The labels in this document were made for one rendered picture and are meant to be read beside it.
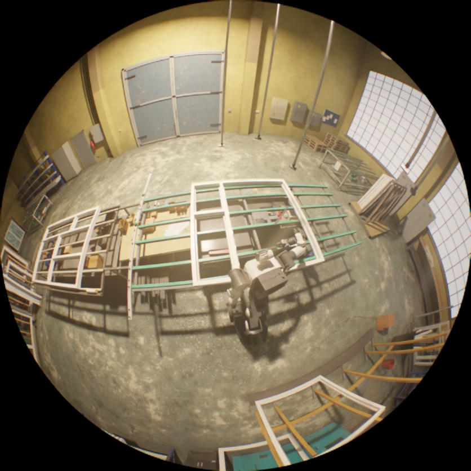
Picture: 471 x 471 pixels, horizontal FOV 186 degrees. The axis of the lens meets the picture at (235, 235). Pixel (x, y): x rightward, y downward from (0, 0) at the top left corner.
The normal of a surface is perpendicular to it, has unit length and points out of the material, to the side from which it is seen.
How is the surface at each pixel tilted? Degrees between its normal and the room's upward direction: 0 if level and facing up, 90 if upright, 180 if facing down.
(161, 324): 0
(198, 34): 90
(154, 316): 0
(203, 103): 90
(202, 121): 90
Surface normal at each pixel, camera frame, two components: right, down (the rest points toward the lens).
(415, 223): -0.98, 0.14
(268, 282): 0.01, -0.75
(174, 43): 0.20, 0.84
